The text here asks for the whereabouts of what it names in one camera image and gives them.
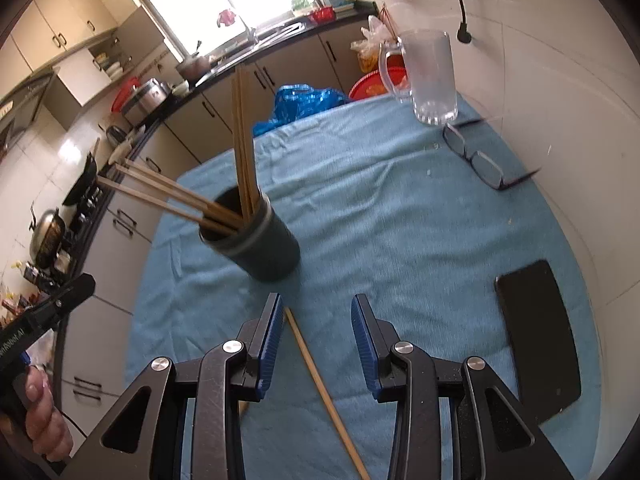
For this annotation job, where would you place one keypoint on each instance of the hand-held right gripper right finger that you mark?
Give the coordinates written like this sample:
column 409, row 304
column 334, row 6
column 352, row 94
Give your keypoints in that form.
column 362, row 350

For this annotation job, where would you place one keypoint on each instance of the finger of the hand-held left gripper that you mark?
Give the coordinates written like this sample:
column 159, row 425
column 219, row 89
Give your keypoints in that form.
column 70, row 295

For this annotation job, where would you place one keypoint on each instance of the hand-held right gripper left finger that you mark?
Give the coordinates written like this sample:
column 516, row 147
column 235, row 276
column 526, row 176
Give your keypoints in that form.
column 270, row 350

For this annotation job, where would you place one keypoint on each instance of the dark cylindrical chopstick holder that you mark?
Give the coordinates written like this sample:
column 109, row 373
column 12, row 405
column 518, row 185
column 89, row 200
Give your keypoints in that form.
column 270, row 255

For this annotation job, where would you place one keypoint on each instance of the bunch of wooden chopsticks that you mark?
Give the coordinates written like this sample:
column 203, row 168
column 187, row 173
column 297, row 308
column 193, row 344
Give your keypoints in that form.
column 245, row 160

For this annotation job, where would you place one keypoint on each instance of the person's left hand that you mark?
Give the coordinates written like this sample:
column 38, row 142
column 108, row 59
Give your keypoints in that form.
column 47, row 425

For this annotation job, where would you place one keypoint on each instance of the cluster of seasoning jars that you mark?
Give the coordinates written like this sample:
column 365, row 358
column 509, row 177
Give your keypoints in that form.
column 20, row 295

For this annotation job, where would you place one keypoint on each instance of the steel stovetop kettle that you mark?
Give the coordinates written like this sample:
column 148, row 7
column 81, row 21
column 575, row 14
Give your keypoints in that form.
column 47, row 237

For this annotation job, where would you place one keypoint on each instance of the black gas stove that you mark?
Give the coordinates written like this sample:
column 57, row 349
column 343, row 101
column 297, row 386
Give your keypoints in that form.
column 85, row 220

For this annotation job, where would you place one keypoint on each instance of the black wok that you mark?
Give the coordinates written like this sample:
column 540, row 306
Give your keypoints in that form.
column 82, row 180

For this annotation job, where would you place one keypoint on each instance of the blue towel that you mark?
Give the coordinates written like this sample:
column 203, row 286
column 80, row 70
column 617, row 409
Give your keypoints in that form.
column 375, row 210

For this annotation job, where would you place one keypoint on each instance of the black phone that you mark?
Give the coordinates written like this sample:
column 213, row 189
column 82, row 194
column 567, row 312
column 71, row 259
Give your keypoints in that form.
column 540, row 340

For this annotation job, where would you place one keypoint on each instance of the grey range hood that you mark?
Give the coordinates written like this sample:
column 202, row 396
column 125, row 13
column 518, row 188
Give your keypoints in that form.
column 20, row 105

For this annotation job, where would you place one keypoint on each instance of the silver rice cooker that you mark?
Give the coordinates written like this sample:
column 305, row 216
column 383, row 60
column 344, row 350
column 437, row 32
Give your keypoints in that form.
column 145, row 102

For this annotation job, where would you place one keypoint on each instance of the dark framed eyeglasses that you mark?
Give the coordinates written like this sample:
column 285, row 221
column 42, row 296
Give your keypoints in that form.
column 469, row 154

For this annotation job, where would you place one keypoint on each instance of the cream base cabinets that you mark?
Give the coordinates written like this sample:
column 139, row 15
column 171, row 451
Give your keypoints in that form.
column 210, row 120

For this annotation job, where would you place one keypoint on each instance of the small white bowl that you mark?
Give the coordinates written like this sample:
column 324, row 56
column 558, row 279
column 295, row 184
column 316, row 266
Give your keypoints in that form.
column 181, row 90

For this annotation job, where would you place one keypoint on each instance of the dish rack with bowls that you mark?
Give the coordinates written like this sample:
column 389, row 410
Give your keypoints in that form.
column 107, row 60

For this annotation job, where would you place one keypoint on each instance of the blue plastic bag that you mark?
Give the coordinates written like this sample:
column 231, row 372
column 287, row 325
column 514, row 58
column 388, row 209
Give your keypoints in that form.
column 300, row 105

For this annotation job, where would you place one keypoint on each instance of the brown cooking pot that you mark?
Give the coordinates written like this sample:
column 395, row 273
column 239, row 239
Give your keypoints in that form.
column 195, row 67

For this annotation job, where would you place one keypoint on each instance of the red plastic basin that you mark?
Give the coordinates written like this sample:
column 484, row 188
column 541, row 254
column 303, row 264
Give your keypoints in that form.
column 365, row 87

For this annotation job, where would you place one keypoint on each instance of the clear glass mug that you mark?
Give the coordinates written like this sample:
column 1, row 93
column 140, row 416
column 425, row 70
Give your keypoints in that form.
column 432, row 85

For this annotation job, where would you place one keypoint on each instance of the white plastic bag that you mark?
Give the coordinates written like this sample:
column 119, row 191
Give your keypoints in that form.
column 372, row 40

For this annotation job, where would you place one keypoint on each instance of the steel faucet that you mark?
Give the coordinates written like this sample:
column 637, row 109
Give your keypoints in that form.
column 251, row 32

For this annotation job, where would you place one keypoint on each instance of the red hanging cloth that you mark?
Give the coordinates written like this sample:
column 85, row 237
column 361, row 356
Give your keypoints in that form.
column 226, row 17

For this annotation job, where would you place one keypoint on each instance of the steel sink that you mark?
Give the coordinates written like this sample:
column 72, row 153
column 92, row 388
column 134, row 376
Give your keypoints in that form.
column 280, row 30

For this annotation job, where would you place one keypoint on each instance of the black kitchen countertop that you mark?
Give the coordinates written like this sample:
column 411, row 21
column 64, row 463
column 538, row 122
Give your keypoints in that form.
column 350, row 16

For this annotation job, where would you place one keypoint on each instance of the red plastic basket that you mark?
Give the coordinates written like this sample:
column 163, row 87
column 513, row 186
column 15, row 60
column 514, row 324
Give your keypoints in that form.
column 321, row 14

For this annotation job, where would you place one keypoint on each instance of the green box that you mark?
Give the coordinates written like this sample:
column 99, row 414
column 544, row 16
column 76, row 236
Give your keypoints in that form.
column 301, row 3

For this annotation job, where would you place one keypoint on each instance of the cream wall cabinets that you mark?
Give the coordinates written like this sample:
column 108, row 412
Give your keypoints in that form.
column 60, row 15

